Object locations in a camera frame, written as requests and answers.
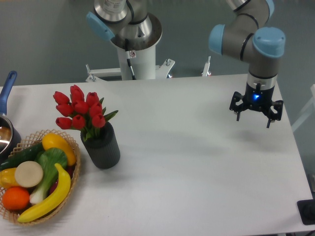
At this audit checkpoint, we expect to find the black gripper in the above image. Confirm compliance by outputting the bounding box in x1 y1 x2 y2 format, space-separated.
229 83 284 128

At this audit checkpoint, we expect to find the red tulip bouquet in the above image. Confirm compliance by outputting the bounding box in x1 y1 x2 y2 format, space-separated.
53 85 118 141

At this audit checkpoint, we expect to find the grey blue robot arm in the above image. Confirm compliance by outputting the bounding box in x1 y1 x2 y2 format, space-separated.
208 0 286 124

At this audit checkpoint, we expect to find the dark grey ribbed vase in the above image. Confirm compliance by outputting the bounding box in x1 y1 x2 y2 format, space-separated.
80 122 121 169

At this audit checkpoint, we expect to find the right table clamp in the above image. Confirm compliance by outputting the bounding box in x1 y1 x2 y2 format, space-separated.
201 56 211 77

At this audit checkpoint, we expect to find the table clamp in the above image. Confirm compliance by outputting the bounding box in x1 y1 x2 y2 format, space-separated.
85 64 121 82
201 56 211 77
156 59 175 79

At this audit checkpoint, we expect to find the middle table clamp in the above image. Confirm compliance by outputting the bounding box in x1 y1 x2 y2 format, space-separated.
156 59 175 79

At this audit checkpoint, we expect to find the black device at edge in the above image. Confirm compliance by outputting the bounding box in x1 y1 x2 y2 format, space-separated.
297 199 315 225

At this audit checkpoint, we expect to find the left table clamp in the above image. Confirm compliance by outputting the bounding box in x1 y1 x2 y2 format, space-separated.
85 64 121 82

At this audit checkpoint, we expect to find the yellow banana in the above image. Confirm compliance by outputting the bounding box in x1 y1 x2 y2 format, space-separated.
17 163 71 223

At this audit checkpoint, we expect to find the green bok choy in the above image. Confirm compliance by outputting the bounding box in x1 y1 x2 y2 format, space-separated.
30 147 67 205

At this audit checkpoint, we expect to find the woven wicker basket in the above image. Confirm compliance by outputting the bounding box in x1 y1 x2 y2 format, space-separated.
0 129 81 226

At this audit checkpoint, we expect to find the green cucumber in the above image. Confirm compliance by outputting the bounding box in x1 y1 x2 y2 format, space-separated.
0 142 44 171

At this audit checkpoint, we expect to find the beige round disc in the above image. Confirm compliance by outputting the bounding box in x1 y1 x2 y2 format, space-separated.
14 161 43 188

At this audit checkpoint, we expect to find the orange fruit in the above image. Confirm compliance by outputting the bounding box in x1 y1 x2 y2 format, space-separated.
2 187 30 210

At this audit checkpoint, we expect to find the yellow bell pepper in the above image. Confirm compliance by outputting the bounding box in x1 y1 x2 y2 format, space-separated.
0 168 20 189

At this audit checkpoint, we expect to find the white frame at right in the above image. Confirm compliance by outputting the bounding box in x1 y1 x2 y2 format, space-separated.
291 84 315 132

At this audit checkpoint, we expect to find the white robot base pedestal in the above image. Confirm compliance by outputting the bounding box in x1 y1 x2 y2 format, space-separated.
86 0 163 81

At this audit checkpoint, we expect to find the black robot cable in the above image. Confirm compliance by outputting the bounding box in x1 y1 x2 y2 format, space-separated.
124 38 137 81

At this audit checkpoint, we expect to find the blue handled saucepan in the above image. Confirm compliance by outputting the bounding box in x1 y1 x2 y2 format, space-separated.
0 71 21 164

